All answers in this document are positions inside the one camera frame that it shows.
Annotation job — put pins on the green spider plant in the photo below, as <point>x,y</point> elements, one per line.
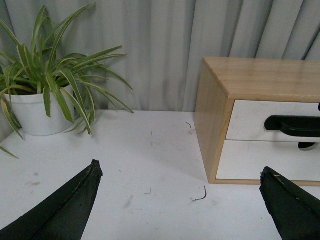
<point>40,68</point>

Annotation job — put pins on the white plant pot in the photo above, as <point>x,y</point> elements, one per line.
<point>30,112</point>

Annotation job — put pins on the grey curtain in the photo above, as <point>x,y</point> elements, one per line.
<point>159,44</point>

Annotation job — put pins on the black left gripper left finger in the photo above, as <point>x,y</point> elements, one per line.
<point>64,214</point>

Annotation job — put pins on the white lower drawer front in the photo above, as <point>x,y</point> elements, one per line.
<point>245,160</point>

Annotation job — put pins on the white drawer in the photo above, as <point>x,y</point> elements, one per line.
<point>245,160</point>
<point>248,119</point>

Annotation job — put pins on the light wooden drawer cabinet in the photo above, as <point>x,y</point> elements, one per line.
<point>224,80</point>

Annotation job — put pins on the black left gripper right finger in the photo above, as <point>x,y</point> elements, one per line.
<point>295,212</point>

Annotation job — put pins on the black upper drawer handle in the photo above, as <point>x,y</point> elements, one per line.
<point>295,126</point>

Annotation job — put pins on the white upper drawer front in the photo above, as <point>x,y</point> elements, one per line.
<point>248,119</point>

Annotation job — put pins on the black drawer handle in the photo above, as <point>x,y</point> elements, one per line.
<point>307,146</point>
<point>295,126</point>

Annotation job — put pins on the black lower drawer handle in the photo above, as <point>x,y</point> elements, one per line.
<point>307,146</point>

